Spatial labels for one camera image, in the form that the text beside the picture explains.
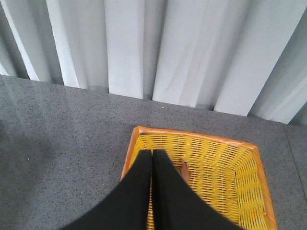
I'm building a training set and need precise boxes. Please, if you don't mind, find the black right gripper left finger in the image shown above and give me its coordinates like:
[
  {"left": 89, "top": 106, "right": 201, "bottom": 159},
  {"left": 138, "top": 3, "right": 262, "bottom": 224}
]
[{"left": 62, "top": 150, "right": 152, "bottom": 230}]

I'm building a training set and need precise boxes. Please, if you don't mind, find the brown toy animal figure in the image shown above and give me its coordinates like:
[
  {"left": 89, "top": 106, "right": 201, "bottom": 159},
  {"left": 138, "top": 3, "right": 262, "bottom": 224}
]
[{"left": 177, "top": 158, "right": 192, "bottom": 183}]

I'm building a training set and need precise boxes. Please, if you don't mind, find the white pleated curtain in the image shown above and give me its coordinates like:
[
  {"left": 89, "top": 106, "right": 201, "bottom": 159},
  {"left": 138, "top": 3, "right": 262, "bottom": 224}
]
[{"left": 0, "top": 0, "right": 307, "bottom": 126}]

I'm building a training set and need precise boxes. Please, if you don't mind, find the yellow woven basket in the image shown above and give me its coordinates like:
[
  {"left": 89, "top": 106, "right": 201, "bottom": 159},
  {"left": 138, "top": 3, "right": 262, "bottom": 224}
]
[{"left": 122, "top": 126, "right": 277, "bottom": 230}]

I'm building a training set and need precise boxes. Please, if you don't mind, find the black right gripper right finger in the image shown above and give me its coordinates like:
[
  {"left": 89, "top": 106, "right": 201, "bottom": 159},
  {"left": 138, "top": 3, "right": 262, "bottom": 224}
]
[{"left": 152, "top": 149, "right": 241, "bottom": 230}]

